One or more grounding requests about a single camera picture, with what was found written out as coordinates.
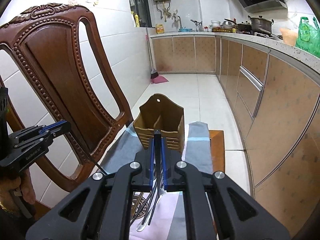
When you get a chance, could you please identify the silver spoon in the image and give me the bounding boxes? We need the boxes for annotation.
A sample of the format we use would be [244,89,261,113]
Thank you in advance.
[136,196,160,232]

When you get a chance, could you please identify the black chopstick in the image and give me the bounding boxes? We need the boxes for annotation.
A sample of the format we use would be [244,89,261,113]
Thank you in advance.
[142,129,162,225]

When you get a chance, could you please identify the kitchen counter cabinets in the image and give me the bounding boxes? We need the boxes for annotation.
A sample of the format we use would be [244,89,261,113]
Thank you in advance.
[151,33,319,237]

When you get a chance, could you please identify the left hand gloved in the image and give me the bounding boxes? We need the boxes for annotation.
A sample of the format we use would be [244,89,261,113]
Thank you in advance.
[0,169,36,217]

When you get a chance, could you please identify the grey striped table cloth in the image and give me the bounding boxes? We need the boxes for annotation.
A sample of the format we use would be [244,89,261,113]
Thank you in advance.
[100,121,213,240]

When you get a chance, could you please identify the carved wooden chair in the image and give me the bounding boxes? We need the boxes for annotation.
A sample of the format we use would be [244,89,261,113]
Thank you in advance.
[0,3,135,221]

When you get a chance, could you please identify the wooden utensil holder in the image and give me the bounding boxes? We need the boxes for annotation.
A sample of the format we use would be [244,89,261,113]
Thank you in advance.
[133,93,184,153]

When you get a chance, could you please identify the pink dustpan with broom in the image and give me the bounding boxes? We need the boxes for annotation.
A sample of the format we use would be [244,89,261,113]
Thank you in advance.
[145,27,168,84]

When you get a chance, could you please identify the yellow bottle on sill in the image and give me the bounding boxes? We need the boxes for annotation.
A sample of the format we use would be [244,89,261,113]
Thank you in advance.
[134,14,140,28]

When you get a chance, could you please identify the yellow box on counter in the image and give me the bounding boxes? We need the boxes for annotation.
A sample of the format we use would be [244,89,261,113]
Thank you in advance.
[156,24,164,34]

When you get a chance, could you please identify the black wok pan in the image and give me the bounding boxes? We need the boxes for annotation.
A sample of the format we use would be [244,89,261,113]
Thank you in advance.
[225,19,252,32]

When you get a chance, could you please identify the dark cooking pot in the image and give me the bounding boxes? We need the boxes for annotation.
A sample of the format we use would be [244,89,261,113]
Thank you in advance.
[248,15,274,34]

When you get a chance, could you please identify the green plastic bag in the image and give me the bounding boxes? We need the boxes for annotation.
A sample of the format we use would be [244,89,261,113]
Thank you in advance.
[295,17,320,57]

